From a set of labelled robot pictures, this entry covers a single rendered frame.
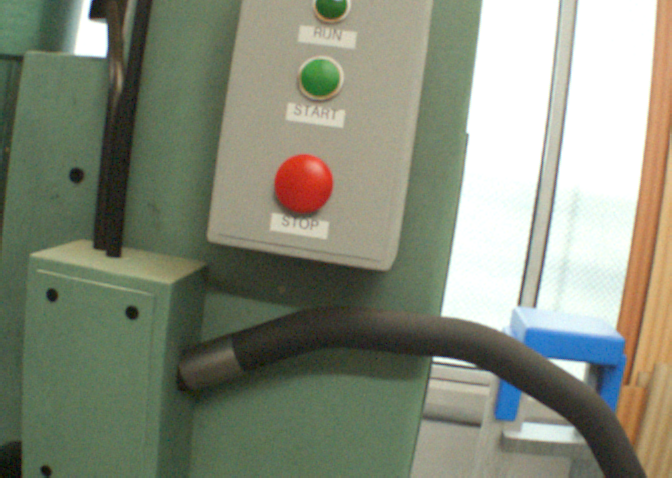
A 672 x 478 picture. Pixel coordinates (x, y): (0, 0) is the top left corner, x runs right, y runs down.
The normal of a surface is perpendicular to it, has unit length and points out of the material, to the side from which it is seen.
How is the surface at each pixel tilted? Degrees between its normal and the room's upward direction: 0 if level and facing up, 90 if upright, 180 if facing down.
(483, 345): 75
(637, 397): 87
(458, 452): 90
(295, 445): 90
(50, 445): 90
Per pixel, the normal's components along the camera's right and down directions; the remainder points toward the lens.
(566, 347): -0.07, 0.11
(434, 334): -0.04, -0.16
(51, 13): 0.89, 0.18
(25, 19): 0.75, 0.18
